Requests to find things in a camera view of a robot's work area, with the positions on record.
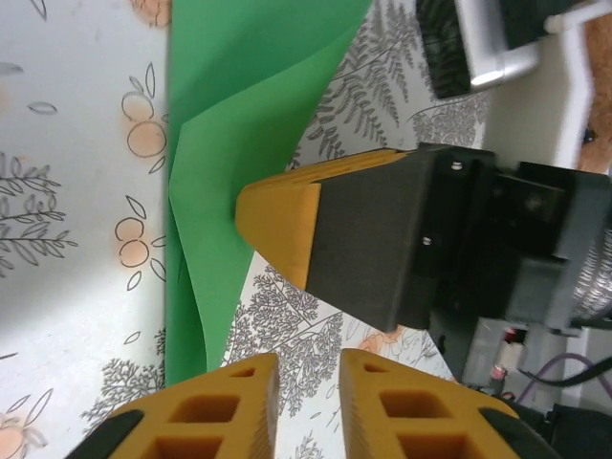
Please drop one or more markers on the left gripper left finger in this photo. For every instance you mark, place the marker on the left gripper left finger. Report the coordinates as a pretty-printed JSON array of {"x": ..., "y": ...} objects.
[{"x": 258, "y": 406}]

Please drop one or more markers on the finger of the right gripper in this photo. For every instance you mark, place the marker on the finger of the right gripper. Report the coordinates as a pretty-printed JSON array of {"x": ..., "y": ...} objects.
[{"x": 363, "y": 248}]

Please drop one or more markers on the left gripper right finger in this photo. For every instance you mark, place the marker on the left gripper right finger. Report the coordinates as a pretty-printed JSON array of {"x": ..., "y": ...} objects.
[{"x": 358, "y": 406}]

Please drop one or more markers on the green paper sheet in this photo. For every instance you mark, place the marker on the green paper sheet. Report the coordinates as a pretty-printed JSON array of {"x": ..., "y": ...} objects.
[{"x": 215, "y": 143}]

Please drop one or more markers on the brown plush teddy bear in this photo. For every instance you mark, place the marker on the brown plush teddy bear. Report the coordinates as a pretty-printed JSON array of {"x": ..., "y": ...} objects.
[{"x": 600, "y": 72}]

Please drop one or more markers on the floral patterned table mat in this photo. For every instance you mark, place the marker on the floral patterned table mat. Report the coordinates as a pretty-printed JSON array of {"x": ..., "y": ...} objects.
[{"x": 72, "y": 239}]

